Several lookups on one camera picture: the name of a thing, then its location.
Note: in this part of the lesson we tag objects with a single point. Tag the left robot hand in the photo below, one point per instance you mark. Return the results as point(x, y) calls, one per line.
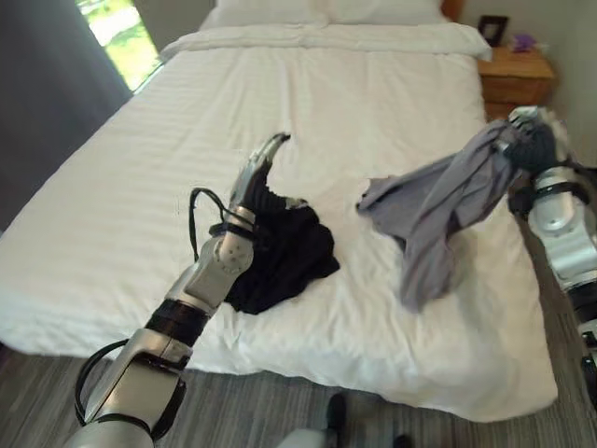
point(255, 182)

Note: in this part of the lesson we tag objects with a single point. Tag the white bed duvet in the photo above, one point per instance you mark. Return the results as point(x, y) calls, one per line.
point(289, 186)

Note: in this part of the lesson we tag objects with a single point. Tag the white pillow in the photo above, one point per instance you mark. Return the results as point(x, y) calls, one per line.
point(268, 9)
point(387, 9)

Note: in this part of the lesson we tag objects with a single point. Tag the wooden nightstand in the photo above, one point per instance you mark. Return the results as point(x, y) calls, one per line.
point(515, 77)

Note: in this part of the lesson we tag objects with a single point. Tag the grey garment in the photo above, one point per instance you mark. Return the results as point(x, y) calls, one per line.
point(443, 210)

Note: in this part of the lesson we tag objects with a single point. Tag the black picture frame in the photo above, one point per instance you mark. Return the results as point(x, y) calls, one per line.
point(493, 29)

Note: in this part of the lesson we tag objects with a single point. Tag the grey curtain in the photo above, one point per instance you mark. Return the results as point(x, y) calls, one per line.
point(51, 93)

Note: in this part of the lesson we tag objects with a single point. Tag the wooden headboard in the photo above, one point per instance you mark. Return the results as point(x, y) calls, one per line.
point(453, 8)

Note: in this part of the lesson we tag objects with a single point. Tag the robot leg and foot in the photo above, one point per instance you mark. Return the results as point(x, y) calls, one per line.
point(336, 422)

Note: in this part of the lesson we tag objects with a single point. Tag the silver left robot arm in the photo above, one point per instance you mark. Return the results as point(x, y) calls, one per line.
point(186, 317)

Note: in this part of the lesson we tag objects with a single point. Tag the purple small object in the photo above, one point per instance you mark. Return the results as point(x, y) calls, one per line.
point(523, 42)

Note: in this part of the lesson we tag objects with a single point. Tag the black garment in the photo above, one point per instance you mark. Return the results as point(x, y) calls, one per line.
point(284, 259)

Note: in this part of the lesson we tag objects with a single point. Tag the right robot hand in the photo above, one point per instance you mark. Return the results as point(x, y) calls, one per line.
point(529, 137)

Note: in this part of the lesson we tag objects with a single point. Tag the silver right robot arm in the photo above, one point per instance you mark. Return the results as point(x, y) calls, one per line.
point(559, 228)

